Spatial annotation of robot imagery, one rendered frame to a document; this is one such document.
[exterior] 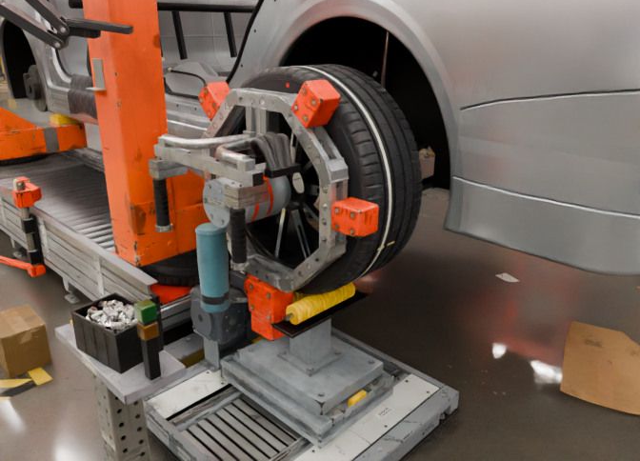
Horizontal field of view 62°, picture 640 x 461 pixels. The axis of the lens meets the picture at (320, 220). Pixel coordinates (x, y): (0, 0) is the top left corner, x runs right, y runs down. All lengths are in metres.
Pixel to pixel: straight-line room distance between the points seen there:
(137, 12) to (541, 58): 1.12
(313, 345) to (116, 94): 0.99
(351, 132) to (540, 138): 0.44
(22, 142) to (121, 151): 1.96
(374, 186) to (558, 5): 0.56
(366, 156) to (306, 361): 0.79
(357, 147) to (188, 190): 0.80
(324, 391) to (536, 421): 0.79
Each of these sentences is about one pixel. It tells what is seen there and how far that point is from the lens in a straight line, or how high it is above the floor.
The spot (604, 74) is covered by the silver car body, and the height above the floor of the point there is 1.19.
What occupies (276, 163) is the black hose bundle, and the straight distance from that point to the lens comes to 1.24.
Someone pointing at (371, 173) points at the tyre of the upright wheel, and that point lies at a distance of 1.33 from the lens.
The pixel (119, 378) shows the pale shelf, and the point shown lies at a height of 0.45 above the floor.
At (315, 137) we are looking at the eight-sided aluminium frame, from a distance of 1.32.
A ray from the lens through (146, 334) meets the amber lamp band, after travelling 1.37.
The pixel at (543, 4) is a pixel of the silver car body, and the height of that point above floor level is 1.34.
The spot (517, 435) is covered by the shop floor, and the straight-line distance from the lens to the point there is 2.05.
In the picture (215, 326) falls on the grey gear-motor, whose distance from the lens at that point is 1.92.
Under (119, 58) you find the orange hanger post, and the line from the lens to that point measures 1.75.
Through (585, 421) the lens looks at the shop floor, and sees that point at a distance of 2.20.
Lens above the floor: 1.29
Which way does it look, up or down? 20 degrees down
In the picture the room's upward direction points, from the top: 1 degrees clockwise
